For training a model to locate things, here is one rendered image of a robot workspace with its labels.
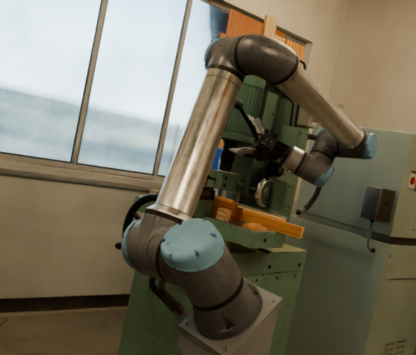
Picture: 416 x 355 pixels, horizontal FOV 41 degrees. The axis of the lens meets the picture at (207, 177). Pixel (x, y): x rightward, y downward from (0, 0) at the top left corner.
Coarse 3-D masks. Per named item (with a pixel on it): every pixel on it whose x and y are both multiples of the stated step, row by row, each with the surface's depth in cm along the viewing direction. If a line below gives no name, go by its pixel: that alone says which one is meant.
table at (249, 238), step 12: (144, 204) 223; (204, 216) 204; (216, 228) 200; (228, 228) 196; (240, 228) 193; (228, 240) 196; (240, 240) 193; (252, 240) 190; (264, 240) 195; (276, 240) 202
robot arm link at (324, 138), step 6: (324, 132) 200; (318, 138) 201; (324, 138) 199; (330, 138) 197; (318, 144) 199; (324, 144) 198; (330, 144) 197; (312, 150) 200; (318, 150) 198; (324, 150) 197; (330, 150) 197; (330, 156) 197; (336, 156) 198
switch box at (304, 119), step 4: (300, 108) 232; (300, 112) 232; (304, 112) 231; (300, 116) 232; (304, 116) 231; (308, 116) 230; (300, 120) 232; (304, 120) 231; (308, 120) 230; (312, 120) 231; (300, 124) 232; (304, 124) 231; (308, 124) 230; (312, 124) 232; (316, 124) 235; (316, 128) 236
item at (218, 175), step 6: (210, 174) 218; (216, 174) 216; (222, 174) 215; (228, 174) 217; (234, 174) 220; (210, 180) 218; (216, 180) 216; (222, 180) 215; (228, 180) 218; (234, 180) 221; (240, 180) 224; (210, 186) 218; (216, 186) 216; (222, 186) 216; (228, 186) 218; (234, 186) 222
